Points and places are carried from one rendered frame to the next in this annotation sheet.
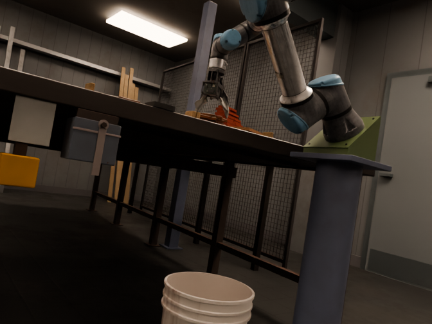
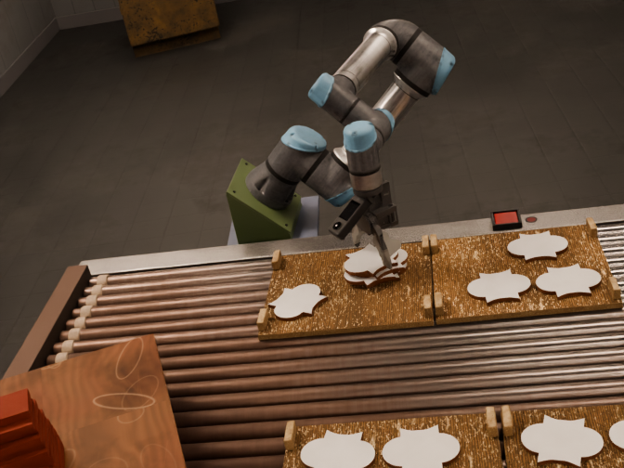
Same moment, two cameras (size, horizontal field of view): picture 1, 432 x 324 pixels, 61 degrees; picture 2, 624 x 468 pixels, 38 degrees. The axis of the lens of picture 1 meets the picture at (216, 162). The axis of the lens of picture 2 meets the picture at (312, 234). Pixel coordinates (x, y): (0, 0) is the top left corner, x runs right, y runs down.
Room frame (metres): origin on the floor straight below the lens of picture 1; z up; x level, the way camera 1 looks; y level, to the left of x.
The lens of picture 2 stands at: (3.02, 1.30, 2.14)
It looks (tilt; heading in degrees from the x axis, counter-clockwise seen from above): 29 degrees down; 225
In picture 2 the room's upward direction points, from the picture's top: 11 degrees counter-clockwise
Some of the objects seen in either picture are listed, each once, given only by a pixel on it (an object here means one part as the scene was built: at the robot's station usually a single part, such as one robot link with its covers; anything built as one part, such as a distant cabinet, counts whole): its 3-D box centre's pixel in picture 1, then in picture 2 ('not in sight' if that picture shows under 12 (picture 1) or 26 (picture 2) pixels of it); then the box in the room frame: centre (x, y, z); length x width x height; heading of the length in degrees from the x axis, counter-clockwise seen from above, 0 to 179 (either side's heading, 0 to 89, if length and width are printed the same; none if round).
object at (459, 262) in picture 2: not in sight; (518, 271); (1.42, 0.36, 0.93); 0.41 x 0.35 x 0.02; 125
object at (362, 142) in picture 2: (220, 48); (361, 147); (1.56, 0.06, 1.28); 0.09 x 0.08 x 0.11; 18
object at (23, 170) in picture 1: (22, 141); not in sight; (0.98, 0.52, 0.74); 0.09 x 0.08 x 0.24; 125
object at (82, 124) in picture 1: (90, 143); not in sight; (1.09, 0.37, 0.77); 0.14 x 0.11 x 0.18; 125
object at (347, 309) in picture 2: not in sight; (348, 288); (1.66, 0.02, 0.93); 0.41 x 0.35 x 0.02; 124
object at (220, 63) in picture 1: (218, 66); (365, 177); (1.56, 0.06, 1.20); 0.08 x 0.08 x 0.05
